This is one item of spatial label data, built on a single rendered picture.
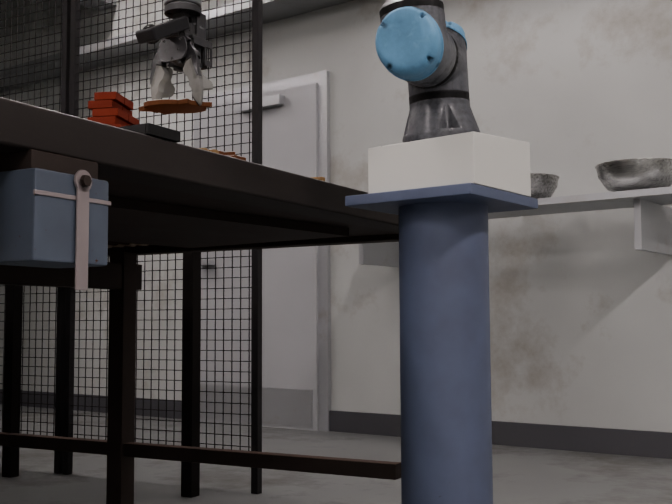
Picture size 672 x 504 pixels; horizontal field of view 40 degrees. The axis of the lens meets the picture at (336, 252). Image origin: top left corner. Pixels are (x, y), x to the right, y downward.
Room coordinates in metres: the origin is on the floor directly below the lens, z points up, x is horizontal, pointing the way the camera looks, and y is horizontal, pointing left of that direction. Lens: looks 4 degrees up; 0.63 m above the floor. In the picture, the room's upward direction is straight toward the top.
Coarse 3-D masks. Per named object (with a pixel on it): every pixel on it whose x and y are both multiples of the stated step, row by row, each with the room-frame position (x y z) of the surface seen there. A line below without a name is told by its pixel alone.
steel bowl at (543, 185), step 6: (534, 174) 4.27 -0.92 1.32; (540, 174) 4.28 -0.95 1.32; (546, 174) 4.29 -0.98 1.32; (552, 174) 4.31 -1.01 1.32; (534, 180) 4.28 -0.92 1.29; (540, 180) 4.28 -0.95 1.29; (546, 180) 4.30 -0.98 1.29; (552, 180) 4.32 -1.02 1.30; (534, 186) 4.29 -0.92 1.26; (540, 186) 4.30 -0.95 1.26; (546, 186) 4.31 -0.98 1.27; (552, 186) 4.34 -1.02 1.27; (534, 192) 4.31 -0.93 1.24; (540, 192) 4.32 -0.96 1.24; (546, 192) 4.34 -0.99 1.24; (552, 192) 4.38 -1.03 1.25
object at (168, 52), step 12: (168, 12) 1.80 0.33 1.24; (180, 12) 1.79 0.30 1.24; (192, 12) 1.80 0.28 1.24; (192, 24) 1.82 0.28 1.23; (204, 24) 1.84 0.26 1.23; (168, 36) 1.78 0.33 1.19; (180, 36) 1.77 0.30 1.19; (192, 36) 1.78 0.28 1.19; (204, 36) 1.84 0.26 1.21; (168, 48) 1.79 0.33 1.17; (180, 48) 1.77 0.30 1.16; (204, 48) 1.81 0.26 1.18; (168, 60) 1.79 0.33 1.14; (180, 60) 1.78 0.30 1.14; (204, 60) 1.81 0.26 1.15
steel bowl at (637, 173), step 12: (600, 168) 4.08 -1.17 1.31; (612, 168) 4.00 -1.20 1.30; (624, 168) 3.97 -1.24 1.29; (636, 168) 3.94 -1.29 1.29; (648, 168) 3.93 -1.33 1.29; (660, 168) 3.94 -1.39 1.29; (600, 180) 4.14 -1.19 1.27; (612, 180) 4.04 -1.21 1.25; (624, 180) 3.99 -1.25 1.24; (636, 180) 3.97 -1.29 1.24; (648, 180) 3.96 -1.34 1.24; (660, 180) 3.97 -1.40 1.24
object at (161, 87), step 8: (160, 72) 1.80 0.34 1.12; (168, 72) 1.81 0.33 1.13; (152, 80) 1.81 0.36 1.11; (160, 80) 1.80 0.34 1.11; (168, 80) 1.83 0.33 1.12; (152, 88) 1.81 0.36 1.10; (160, 88) 1.81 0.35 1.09; (168, 88) 1.84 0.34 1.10; (152, 96) 1.81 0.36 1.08; (160, 96) 1.82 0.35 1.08; (168, 96) 1.85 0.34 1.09
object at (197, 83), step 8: (192, 64) 1.76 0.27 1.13; (184, 72) 1.77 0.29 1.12; (192, 72) 1.76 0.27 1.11; (192, 80) 1.76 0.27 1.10; (200, 80) 1.76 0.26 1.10; (208, 80) 1.80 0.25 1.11; (192, 88) 1.76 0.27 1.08; (200, 88) 1.76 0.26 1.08; (208, 88) 1.79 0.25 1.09; (192, 96) 1.76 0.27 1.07; (200, 96) 1.76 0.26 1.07; (200, 104) 1.76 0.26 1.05
